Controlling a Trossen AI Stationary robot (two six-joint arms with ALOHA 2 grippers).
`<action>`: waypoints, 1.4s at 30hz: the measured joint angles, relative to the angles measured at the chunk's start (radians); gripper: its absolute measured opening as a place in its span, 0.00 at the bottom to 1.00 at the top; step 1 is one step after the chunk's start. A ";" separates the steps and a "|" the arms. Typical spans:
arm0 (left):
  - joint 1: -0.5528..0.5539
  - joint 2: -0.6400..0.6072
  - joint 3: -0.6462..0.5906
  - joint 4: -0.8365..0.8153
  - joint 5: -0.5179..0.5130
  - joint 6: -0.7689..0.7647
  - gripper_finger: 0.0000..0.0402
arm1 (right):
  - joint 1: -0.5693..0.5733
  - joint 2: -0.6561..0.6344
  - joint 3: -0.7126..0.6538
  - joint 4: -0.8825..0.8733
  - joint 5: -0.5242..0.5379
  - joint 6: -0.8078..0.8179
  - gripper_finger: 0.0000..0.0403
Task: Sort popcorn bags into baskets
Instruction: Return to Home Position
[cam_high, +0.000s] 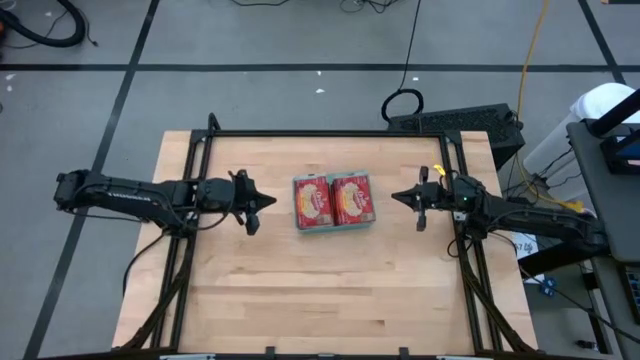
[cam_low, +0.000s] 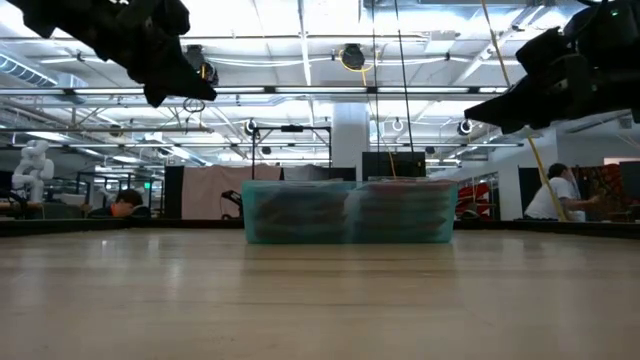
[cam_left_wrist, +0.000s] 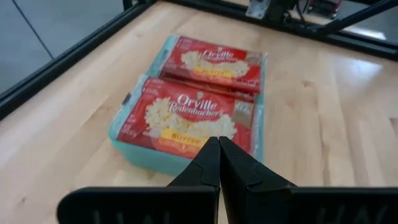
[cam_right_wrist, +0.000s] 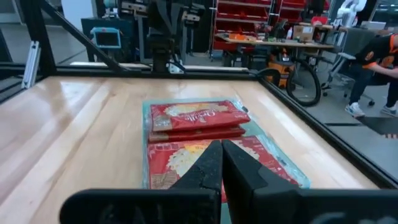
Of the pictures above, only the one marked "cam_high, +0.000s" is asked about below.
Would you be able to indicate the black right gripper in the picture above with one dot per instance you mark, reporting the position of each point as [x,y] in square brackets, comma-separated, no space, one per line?
[432,196]

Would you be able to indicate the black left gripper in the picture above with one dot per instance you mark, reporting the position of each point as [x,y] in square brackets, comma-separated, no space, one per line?
[245,200]

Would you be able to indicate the red Orville popcorn bag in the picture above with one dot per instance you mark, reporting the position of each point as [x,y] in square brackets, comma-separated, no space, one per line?
[352,199]
[313,202]

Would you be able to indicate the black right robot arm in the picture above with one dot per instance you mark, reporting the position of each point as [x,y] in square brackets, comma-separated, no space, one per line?
[530,217]

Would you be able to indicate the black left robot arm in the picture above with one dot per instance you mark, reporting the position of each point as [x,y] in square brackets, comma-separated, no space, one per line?
[130,196]

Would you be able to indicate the teal translucent plastic basket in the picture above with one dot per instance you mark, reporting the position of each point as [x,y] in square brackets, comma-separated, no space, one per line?
[320,231]

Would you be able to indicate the white paper sheet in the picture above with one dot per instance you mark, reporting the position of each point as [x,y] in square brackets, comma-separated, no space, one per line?
[522,250]

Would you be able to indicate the blue clip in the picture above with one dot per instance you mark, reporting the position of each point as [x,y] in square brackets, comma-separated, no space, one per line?
[548,286]

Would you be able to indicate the yellow power plug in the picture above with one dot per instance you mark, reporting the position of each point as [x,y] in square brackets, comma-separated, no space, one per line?
[575,205]

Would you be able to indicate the black desk leg beam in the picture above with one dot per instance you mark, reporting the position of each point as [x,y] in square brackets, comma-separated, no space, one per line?
[565,257]

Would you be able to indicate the grey side desk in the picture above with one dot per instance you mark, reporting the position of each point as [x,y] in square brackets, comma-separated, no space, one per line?
[615,215]

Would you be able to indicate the black device with screen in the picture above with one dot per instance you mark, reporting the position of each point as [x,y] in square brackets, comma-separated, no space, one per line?
[617,150]

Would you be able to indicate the white bin bag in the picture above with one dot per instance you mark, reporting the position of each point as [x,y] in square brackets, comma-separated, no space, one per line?
[605,97]

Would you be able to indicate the black keyboard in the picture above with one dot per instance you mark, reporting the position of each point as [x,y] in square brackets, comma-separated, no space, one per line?
[634,295]

